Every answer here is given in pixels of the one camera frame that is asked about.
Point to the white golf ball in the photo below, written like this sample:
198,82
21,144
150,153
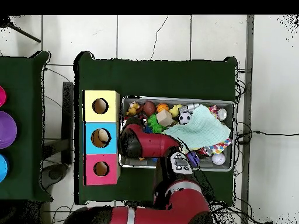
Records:
218,159

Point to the purple plastic bowl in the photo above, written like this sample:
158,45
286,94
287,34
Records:
7,129

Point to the green spiky rubber ball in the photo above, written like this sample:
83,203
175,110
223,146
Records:
153,123

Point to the silver toy robot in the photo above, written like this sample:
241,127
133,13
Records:
186,108

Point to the pink plastic bowl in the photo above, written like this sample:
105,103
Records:
2,96

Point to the small orange basketball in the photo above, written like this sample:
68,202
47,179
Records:
162,107

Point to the yellow plush duck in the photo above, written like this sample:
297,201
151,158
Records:
174,110

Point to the silver tin can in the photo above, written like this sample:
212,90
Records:
222,114

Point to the blue plastic bowl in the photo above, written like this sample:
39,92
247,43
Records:
2,168

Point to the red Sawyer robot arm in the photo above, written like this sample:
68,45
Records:
149,144

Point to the plain wooden block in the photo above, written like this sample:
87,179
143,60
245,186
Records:
164,117

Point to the small brown football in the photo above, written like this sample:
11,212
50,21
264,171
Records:
149,108

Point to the dark green tablecloth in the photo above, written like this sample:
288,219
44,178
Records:
151,79
23,77

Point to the wooden box with three holes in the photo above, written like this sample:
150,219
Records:
109,109

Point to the mint green waffle cloth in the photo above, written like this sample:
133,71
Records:
201,133

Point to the black tripod leg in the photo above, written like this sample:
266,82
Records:
23,32

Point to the small soccer ball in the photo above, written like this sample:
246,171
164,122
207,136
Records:
185,118

